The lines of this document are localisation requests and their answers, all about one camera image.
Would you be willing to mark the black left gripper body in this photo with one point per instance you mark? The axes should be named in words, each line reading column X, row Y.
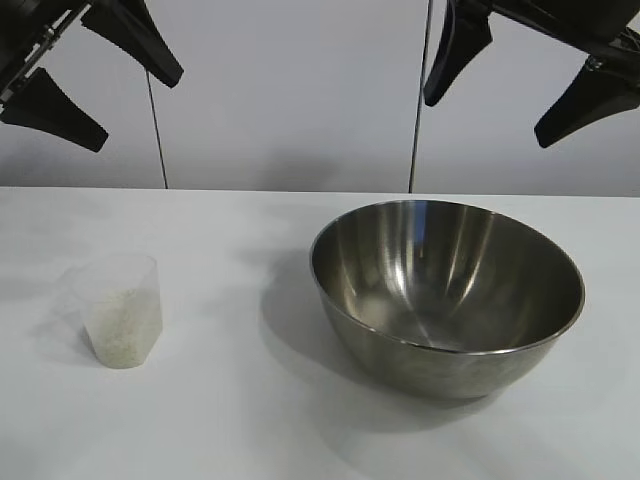
column 20, row 30

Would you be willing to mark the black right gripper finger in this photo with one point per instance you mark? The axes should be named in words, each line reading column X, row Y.
column 595, row 105
column 460, row 40

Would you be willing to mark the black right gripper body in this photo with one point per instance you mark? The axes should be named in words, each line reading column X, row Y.
column 565, row 15

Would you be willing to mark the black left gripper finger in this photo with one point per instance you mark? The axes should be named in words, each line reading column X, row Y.
column 135, row 40
column 45, row 110

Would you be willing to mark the translucent plastic measuring cup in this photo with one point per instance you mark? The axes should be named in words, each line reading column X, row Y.
column 120, row 272

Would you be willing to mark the white rice grains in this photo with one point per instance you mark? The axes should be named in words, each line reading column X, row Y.
column 125, row 330

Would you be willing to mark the stainless steel mixing bowl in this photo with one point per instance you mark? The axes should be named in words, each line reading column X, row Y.
column 450, row 290

